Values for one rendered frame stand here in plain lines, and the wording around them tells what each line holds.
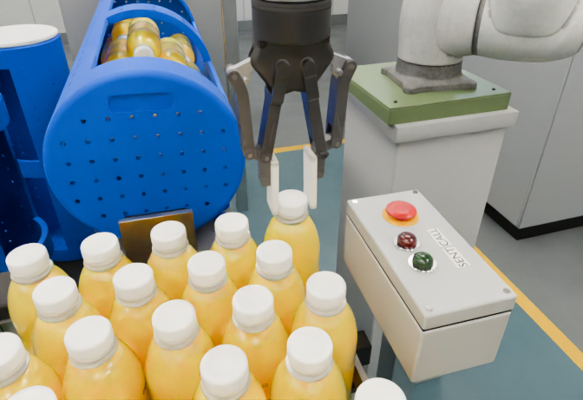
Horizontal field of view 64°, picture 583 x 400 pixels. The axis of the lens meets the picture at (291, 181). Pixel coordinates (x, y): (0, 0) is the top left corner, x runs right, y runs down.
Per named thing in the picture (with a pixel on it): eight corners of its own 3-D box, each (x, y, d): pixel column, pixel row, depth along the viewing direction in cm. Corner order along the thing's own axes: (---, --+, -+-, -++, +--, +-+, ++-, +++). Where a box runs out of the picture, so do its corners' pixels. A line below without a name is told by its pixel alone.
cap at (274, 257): (249, 265, 50) (248, 252, 49) (273, 248, 53) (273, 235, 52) (275, 282, 48) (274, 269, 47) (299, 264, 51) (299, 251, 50)
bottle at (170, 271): (155, 370, 60) (129, 262, 50) (169, 328, 66) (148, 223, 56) (209, 373, 60) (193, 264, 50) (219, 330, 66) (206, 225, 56)
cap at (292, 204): (292, 199, 58) (292, 186, 57) (314, 212, 55) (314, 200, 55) (268, 210, 56) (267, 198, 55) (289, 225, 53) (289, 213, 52)
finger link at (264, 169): (271, 146, 49) (243, 148, 49) (271, 186, 52) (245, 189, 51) (267, 140, 51) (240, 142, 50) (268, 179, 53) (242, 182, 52)
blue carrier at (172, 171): (197, 71, 150) (190, -23, 136) (247, 230, 79) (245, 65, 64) (104, 76, 144) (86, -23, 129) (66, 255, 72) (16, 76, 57)
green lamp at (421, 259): (426, 255, 50) (428, 246, 49) (436, 269, 48) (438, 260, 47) (407, 259, 49) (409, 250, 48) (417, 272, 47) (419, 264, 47)
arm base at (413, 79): (436, 62, 128) (439, 42, 125) (479, 88, 109) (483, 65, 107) (374, 67, 125) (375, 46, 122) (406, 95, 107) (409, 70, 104)
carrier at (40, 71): (68, 217, 217) (25, 256, 193) (9, 25, 171) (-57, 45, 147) (123, 226, 211) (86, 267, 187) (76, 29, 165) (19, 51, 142)
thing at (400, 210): (407, 205, 58) (408, 197, 57) (421, 221, 55) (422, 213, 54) (380, 209, 57) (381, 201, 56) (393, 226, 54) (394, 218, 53)
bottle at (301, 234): (294, 291, 70) (293, 187, 60) (327, 319, 65) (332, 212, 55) (257, 316, 66) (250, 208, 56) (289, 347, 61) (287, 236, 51)
